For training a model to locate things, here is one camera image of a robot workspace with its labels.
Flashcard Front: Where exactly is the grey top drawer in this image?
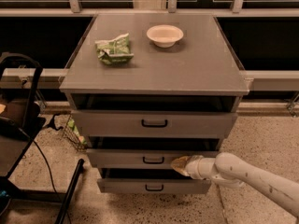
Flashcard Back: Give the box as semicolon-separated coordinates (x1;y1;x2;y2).
72;94;237;139

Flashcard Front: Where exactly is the black pole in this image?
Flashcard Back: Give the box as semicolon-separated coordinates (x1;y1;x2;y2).
54;159;84;224

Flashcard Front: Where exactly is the black cart with handle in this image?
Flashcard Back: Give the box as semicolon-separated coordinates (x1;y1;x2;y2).
0;52;43;213

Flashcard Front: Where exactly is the metal window railing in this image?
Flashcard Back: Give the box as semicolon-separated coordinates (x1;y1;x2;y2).
0;0;299;109

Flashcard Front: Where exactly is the grey drawer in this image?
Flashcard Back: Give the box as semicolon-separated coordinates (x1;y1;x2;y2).
87;137;220;169
97;169;211;194
72;94;237;139

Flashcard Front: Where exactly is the grey drawer cabinet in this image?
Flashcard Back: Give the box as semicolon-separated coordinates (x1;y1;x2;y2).
59;13;250;185

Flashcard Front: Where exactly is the green snack bag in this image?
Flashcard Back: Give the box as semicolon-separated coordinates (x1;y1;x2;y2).
94;34;134;65

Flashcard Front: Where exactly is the black cable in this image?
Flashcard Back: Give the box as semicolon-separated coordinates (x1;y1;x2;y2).
18;126;73;224

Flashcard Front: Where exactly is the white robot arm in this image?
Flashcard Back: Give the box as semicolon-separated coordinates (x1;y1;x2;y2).
171;152;299;218

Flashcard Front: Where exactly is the wire basket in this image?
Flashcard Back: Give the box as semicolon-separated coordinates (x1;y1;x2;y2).
63;117;87;152

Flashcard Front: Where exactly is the grey bottom drawer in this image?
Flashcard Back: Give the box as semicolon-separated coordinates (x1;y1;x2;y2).
97;169;211;194

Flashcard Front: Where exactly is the white bowl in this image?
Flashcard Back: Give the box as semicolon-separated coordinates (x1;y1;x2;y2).
147;25;184;48

